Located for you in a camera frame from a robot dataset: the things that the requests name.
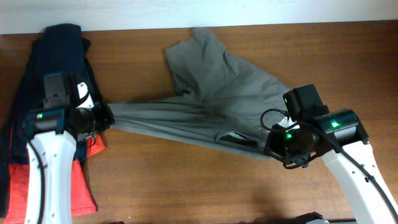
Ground grey shorts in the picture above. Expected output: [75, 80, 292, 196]
[110, 28, 289, 158]

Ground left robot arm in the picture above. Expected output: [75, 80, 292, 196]
[21, 72, 114, 223]

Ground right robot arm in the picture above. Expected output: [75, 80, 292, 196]
[264, 85, 397, 223]

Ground navy blue garment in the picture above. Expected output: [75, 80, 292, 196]
[0, 23, 94, 166]

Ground red mesh garment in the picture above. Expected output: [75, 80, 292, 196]
[4, 134, 105, 223]

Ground black garment with strap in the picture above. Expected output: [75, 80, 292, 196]
[81, 38, 103, 102]

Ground right black camera cable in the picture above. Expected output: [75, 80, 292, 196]
[259, 108, 398, 218]

